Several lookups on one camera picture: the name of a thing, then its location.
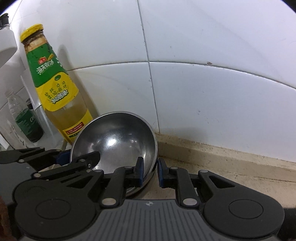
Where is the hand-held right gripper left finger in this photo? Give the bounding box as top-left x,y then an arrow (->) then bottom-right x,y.
62,157 -> 145,208

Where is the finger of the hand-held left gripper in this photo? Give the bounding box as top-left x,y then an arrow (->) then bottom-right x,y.
0,147 -> 71,167
32,151 -> 102,181

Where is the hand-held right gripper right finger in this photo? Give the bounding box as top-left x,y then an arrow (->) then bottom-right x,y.
157,158 -> 234,208

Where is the stainless steel bowl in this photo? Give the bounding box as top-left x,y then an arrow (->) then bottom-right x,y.
69,112 -> 158,198

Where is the small green label plastic bottle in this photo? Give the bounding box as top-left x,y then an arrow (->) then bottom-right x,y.
5,88 -> 45,143

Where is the green yellow label sauce bottle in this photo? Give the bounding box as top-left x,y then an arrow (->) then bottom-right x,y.
20,24 -> 94,145

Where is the white two-tier condiment rack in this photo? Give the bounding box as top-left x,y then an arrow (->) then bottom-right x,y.
0,30 -> 67,151

